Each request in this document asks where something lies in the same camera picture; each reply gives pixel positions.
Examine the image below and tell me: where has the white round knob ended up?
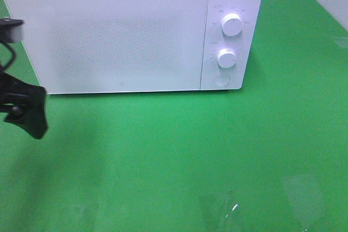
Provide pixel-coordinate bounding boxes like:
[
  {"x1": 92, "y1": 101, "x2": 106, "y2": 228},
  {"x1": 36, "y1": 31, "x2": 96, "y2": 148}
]
[
  {"x1": 217, "y1": 48, "x2": 237, "y2": 68},
  {"x1": 221, "y1": 11, "x2": 244, "y2": 36}
]

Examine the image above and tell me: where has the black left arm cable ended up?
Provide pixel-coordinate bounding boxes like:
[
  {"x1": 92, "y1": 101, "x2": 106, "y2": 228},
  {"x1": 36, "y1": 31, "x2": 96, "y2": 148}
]
[{"x1": 0, "y1": 42, "x2": 16, "y2": 70}]

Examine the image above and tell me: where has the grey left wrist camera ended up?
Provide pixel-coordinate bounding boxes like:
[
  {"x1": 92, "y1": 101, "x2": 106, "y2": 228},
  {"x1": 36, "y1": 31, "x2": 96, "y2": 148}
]
[{"x1": 1, "y1": 17, "x2": 24, "y2": 43}]

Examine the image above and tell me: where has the round door release button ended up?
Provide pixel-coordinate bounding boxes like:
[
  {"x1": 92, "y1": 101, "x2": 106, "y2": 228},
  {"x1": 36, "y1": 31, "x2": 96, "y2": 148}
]
[{"x1": 214, "y1": 73, "x2": 230, "y2": 87}]

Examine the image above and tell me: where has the upper white round knob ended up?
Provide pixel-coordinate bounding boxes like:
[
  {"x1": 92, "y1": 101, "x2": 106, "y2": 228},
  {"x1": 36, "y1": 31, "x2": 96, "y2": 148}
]
[{"x1": 221, "y1": 11, "x2": 244, "y2": 36}]

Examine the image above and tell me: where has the white microwave door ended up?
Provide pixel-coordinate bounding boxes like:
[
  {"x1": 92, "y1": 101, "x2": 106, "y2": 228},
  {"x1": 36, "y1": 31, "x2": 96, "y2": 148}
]
[{"x1": 5, "y1": 0, "x2": 207, "y2": 94}]

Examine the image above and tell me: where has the lower white round knob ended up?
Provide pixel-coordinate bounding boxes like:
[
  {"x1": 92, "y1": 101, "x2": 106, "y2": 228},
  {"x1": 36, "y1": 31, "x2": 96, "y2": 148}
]
[{"x1": 217, "y1": 48, "x2": 237, "y2": 68}]

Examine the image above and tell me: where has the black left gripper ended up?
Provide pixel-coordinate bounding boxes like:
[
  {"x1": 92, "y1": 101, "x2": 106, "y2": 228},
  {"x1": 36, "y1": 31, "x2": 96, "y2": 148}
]
[{"x1": 1, "y1": 73, "x2": 48, "y2": 139}]

